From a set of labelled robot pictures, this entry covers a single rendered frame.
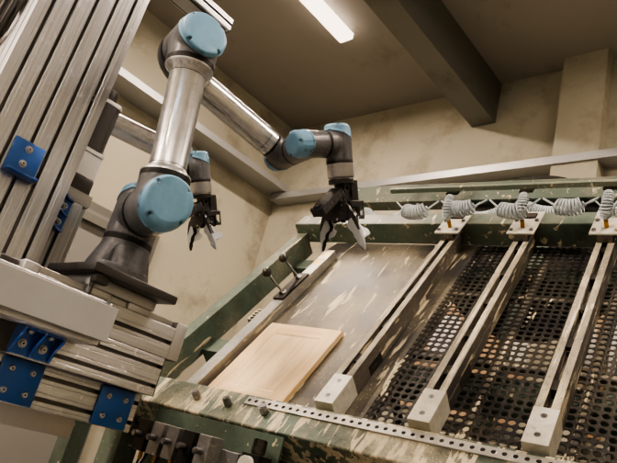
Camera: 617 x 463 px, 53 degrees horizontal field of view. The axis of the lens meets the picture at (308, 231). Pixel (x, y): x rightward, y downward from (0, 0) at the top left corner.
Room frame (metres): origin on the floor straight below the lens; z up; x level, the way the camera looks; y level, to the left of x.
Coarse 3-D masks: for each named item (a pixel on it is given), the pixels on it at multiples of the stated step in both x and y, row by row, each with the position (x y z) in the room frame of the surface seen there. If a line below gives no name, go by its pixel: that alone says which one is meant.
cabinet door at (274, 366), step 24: (264, 336) 2.24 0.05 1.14; (288, 336) 2.19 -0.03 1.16; (312, 336) 2.14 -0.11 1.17; (336, 336) 2.09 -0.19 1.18; (240, 360) 2.17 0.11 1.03; (264, 360) 2.12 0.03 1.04; (288, 360) 2.08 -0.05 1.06; (312, 360) 2.03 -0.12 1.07; (216, 384) 2.10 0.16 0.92; (240, 384) 2.06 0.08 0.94; (264, 384) 2.02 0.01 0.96; (288, 384) 1.97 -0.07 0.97
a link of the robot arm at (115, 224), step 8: (128, 184) 1.38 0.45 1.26; (136, 184) 1.37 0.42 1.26; (120, 192) 1.38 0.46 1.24; (128, 192) 1.37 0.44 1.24; (120, 200) 1.37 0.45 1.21; (120, 208) 1.35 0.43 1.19; (112, 216) 1.38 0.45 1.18; (120, 216) 1.35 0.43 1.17; (112, 224) 1.37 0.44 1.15; (120, 224) 1.36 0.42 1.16; (128, 224) 1.34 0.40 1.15; (128, 232) 1.36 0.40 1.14; (136, 232) 1.35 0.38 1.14; (144, 240) 1.38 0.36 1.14; (152, 240) 1.41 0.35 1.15
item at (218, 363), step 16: (320, 256) 2.56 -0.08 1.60; (336, 256) 2.59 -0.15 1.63; (304, 272) 2.49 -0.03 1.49; (320, 272) 2.52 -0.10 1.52; (304, 288) 2.45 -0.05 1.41; (272, 304) 2.36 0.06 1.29; (288, 304) 2.39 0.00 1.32; (256, 320) 2.30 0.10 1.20; (272, 320) 2.33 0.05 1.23; (240, 336) 2.25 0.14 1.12; (256, 336) 2.28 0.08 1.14; (224, 352) 2.20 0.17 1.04; (240, 352) 2.23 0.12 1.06; (208, 368) 2.15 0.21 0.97; (224, 368) 2.19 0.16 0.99; (208, 384) 2.15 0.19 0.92
